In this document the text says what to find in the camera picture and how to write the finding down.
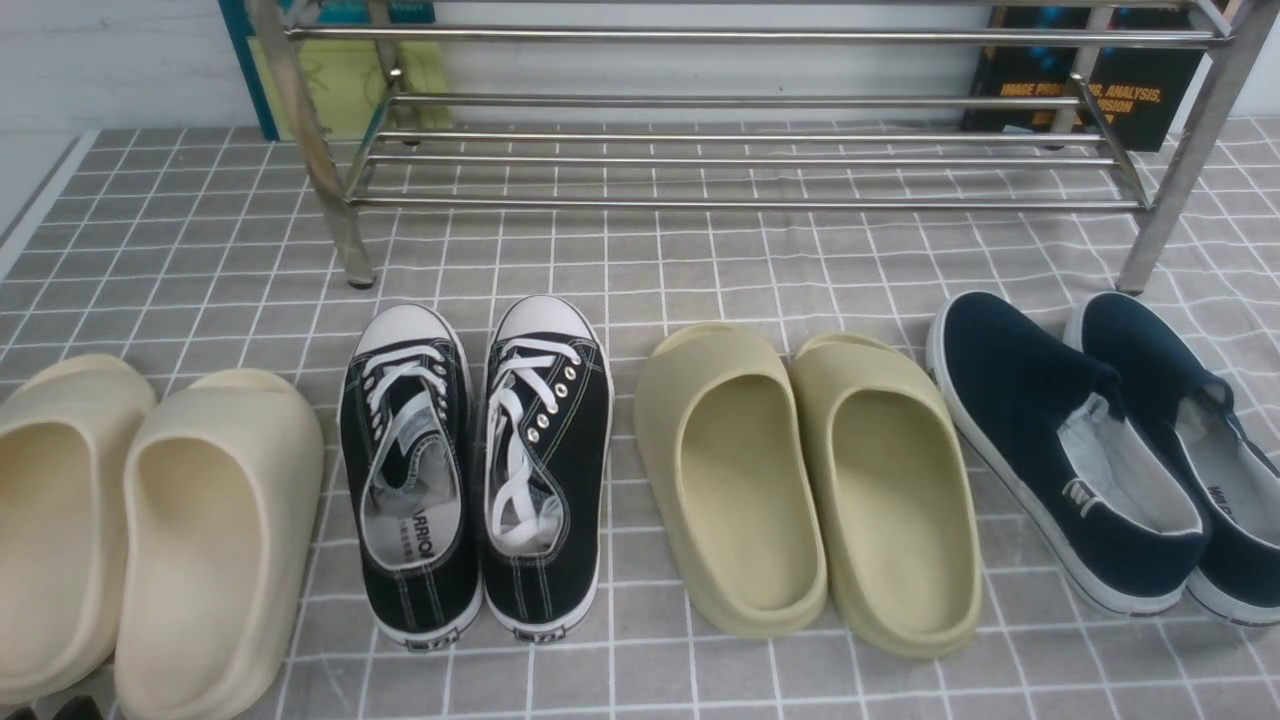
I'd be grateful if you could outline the olive foam slipper right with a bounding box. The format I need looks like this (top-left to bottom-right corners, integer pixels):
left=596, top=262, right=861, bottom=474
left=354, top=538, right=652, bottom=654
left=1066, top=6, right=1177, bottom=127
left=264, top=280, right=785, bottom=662
left=788, top=332, right=984, bottom=659

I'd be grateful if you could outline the black canvas sneaker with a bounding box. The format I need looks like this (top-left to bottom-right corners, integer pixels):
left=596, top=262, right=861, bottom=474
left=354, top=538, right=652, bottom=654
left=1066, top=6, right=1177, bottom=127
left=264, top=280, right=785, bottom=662
left=337, top=304, right=483, bottom=652
left=479, top=295, right=614, bottom=644

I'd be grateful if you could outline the black book orange text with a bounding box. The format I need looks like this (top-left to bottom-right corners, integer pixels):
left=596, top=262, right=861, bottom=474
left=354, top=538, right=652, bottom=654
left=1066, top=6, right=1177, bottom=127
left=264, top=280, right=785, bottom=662
left=960, top=6, right=1203, bottom=152

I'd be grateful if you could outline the cream foam slipper far left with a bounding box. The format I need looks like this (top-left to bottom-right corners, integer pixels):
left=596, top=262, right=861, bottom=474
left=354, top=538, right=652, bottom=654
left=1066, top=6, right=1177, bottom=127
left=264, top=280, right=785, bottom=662
left=1, top=354, right=157, bottom=706

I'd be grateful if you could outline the olive foam slipper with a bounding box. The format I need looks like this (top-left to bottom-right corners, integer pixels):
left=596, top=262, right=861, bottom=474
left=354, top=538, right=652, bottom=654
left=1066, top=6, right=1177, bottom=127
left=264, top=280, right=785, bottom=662
left=788, top=332, right=984, bottom=659
left=634, top=322, right=828, bottom=639

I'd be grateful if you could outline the navy slip-on shoe right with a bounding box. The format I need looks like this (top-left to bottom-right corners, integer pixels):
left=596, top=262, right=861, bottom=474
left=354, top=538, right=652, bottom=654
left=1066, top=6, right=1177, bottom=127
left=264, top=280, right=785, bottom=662
left=1064, top=292, right=1279, bottom=628

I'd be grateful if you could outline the navy slip-on shoe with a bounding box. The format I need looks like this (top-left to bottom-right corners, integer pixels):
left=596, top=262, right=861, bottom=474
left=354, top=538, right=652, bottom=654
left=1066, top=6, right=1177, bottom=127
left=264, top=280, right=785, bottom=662
left=1064, top=292, right=1279, bottom=628
left=925, top=291, right=1208, bottom=618

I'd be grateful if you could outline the olive foam slipper left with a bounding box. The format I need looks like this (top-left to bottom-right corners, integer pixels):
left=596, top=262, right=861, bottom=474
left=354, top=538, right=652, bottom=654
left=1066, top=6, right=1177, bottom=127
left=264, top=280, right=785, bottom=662
left=634, top=322, right=828, bottom=639

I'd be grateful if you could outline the silver metal shoe rack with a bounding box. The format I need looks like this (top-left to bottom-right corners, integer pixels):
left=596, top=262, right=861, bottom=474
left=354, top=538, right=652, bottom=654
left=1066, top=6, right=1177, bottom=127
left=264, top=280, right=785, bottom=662
left=244, top=1, right=1277, bottom=295

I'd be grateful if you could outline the cream foam slipper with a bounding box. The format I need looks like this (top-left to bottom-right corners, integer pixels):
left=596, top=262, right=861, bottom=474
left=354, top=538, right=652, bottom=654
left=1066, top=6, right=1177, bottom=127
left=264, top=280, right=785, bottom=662
left=1, top=354, right=157, bottom=706
left=115, top=368, right=325, bottom=719

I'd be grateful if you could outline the navy slip-on shoe left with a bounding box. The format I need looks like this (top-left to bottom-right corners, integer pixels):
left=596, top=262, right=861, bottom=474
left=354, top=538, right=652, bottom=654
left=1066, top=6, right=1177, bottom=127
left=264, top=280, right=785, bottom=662
left=925, top=291, right=1208, bottom=618

